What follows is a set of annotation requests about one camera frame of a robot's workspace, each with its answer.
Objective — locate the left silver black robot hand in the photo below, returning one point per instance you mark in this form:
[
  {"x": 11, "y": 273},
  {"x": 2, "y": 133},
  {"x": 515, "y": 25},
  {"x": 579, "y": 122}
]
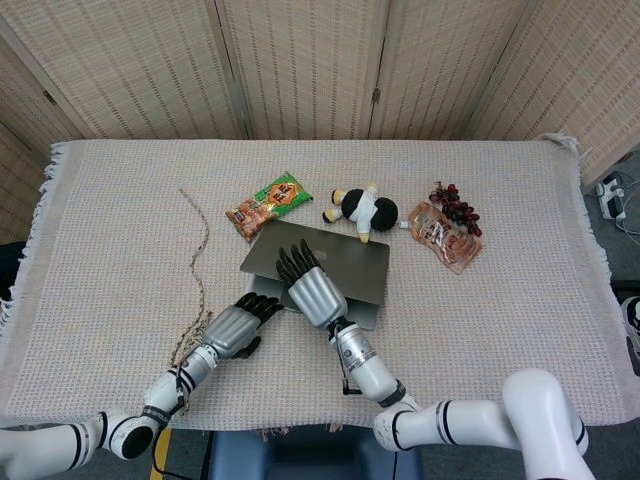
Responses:
[{"x": 232, "y": 330}]

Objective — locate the silver laptop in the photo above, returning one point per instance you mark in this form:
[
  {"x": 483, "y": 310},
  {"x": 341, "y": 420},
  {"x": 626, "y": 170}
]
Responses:
[{"x": 350, "y": 270}]

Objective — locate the black white shoe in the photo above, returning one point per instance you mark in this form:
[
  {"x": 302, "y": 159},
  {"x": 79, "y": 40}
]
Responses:
[{"x": 632, "y": 330}]

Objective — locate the dark red grape bunch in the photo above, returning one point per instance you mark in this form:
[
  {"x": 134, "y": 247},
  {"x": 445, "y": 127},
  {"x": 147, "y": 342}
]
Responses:
[{"x": 457, "y": 210}]

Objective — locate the black object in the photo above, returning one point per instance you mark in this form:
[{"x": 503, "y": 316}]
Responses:
[{"x": 11, "y": 270}]

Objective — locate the brown spouted drink pouch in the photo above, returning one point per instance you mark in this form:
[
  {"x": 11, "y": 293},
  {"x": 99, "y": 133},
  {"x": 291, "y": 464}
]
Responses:
[{"x": 440, "y": 240}]

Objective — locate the white power strip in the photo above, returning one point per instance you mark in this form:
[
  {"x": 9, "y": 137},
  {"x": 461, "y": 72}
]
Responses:
[{"x": 611, "y": 197}]

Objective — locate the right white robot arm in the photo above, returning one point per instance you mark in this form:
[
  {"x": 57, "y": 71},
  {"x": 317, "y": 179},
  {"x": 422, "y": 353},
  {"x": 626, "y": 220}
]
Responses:
[{"x": 370, "y": 370}]

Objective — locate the black white plush toy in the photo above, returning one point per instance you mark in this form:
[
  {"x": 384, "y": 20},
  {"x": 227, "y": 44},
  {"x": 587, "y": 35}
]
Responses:
[{"x": 382, "y": 215}]

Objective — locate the woven folding screen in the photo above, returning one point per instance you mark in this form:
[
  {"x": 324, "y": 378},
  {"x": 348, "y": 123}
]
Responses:
[{"x": 310, "y": 65}]

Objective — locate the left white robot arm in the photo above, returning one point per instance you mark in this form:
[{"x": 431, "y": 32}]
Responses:
[{"x": 160, "y": 395}]

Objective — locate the green orange snack bag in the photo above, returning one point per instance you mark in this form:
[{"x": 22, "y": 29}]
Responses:
[{"x": 265, "y": 205}]

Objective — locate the beige waffle weave tablecloth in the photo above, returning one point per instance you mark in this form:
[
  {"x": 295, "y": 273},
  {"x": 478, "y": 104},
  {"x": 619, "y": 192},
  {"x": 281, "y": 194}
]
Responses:
[{"x": 450, "y": 325}]

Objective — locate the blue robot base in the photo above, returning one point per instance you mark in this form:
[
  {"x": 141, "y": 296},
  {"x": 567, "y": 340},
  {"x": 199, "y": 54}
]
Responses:
[{"x": 310, "y": 457}]

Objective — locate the brass screen hinge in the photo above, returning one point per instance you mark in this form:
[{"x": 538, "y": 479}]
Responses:
[
  {"x": 377, "y": 95},
  {"x": 49, "y": 97}
]

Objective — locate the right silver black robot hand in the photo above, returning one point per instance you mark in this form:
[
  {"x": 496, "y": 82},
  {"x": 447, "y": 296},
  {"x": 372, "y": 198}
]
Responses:
[{"x": 315, "y": 295}]

